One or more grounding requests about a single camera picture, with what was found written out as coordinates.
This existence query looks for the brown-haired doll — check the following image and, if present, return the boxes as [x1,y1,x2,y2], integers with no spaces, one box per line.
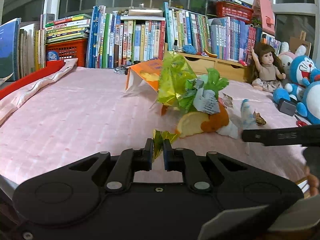
[249,42,286,93]

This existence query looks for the large blue book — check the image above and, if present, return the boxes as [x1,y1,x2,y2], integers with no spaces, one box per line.
[0,18,21,82]

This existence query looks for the patterned small wrapper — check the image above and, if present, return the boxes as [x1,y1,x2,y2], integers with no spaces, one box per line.
[222,93,233,108]

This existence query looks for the gold candy wrapper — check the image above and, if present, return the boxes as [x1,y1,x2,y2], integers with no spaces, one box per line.
[152,129,180,162]

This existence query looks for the leaning beige books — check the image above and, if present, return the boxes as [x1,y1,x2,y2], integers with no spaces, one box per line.
[18,21,46,78]

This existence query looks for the red folder with pink cloth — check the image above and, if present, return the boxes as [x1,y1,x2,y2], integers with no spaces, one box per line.
[1,58,78,124]

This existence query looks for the pink striped table cloth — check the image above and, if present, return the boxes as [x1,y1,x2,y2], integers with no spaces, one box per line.
[1,67,305,184]

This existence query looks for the wooden drawer organizer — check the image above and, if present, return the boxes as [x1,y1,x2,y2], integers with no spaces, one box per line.
[177,52,249,83]

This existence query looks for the grey power adapter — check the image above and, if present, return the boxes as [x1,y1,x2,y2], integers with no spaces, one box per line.
[277,98,297,116]

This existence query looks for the orange cardboard box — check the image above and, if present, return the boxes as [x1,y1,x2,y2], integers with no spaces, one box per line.
[125,59,163,92]

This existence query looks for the books on wooden organizer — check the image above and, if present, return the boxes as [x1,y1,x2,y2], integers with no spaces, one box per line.
[164,2,257,65]

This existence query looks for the yellow-green foil bag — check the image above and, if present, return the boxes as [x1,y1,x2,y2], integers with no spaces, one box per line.
[157,51,197,113]

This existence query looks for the orange peel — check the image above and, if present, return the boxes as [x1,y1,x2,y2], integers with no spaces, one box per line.
[176,102,230,138]

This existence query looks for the macaron snack wrapper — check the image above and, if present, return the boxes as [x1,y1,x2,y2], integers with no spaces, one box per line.
[240,99,256,129]

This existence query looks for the pink toy house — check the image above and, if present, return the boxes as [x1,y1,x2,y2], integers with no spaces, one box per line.
[252,0,275,35]

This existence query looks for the person's right hand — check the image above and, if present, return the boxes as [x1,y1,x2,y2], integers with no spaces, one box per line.
[304,166,319,197]

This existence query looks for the blue Doraemon plush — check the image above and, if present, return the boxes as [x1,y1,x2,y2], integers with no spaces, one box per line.
[273,55,319,125]

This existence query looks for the pink rabbit plush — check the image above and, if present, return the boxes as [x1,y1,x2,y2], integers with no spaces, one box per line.
[278,42,306,75]

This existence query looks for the stack of flat books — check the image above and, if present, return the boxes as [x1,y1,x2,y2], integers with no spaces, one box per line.
[44,14,91,44]

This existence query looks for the red basket on books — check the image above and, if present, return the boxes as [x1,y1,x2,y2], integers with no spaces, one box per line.
[216,1,254,24]

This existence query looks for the middle row of books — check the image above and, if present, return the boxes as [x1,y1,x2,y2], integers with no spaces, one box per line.
[85,5,166,69]

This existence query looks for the red scissors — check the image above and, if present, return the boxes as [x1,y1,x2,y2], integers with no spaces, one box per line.
[295,115,308,127]

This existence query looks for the green and grey snack bag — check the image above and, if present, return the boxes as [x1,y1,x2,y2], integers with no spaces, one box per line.
[178,68,229,114]

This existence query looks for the brown wrapper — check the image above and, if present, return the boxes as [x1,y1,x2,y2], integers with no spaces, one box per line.
[253,111,266,126]

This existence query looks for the red plastic crate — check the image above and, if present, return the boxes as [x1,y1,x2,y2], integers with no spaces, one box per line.
[46,38,88,67]

